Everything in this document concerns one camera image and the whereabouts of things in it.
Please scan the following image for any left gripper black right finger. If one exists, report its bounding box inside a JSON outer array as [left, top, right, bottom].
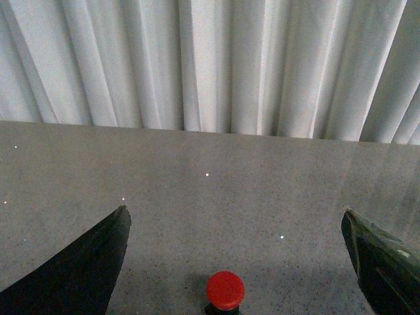
[[341, 208, 419, 314]]

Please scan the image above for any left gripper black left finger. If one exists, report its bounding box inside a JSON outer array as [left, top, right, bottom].
[[1, 205, 131, 314]]

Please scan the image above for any red mushroom push button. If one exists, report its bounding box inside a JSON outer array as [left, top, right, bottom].
[[204, 270, 245, 314]]

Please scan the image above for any white pleated curtain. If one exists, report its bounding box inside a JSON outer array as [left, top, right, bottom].
[[1, 1, 419, 144]]

